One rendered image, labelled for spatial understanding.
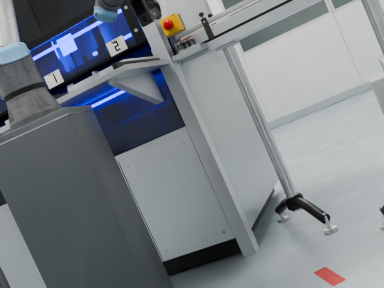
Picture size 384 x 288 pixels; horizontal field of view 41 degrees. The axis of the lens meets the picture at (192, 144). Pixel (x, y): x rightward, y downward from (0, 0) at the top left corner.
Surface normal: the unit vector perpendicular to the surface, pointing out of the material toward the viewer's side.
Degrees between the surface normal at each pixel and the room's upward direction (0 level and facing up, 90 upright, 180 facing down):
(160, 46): 90
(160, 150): 90
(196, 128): 90
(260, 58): 90
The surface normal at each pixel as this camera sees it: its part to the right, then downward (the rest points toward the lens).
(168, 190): -0.30, 0.20
